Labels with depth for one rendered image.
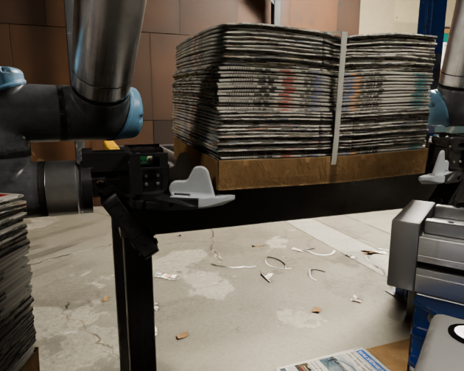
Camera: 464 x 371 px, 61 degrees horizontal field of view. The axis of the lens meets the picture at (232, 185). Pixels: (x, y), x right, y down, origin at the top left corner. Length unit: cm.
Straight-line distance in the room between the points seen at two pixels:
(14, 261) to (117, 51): 25
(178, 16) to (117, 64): 355
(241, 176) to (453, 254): 28
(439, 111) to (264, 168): 45
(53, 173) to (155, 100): 338
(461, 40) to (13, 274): 82
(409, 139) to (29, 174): 58
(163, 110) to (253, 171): 338
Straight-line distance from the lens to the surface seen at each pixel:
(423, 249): 54
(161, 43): 396
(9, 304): 46
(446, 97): 92
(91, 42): 49
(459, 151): 85
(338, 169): 64
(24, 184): 55
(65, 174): 55
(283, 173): 59
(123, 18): 47
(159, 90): 392
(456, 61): 90
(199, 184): 55
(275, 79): 57
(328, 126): 62
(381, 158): 68
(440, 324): 20
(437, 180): 78
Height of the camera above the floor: 91
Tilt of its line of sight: 11 degrees down
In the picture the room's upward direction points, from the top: straight up
